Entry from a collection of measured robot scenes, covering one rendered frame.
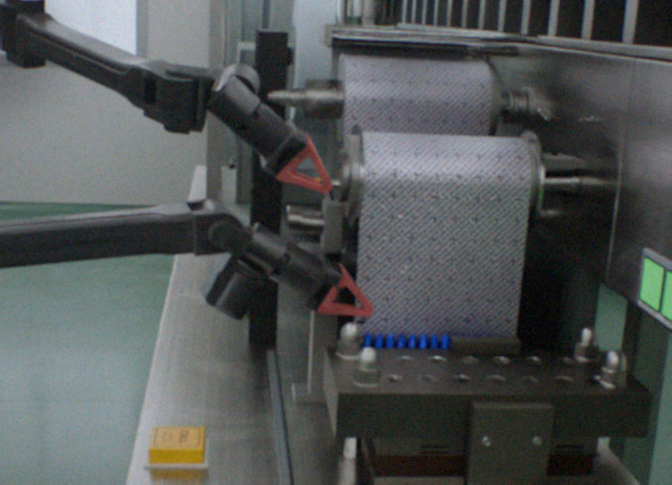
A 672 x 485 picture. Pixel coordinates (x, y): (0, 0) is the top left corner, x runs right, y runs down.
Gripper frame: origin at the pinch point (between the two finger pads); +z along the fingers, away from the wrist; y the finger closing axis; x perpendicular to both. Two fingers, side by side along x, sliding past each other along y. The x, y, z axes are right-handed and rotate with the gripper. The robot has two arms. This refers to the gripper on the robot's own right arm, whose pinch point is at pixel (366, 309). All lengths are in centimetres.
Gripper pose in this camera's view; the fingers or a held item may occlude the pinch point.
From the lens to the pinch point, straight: 133.8
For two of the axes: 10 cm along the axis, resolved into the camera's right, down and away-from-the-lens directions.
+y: 1.1, 2.4, -9.7
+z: 8.4, 4.9, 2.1
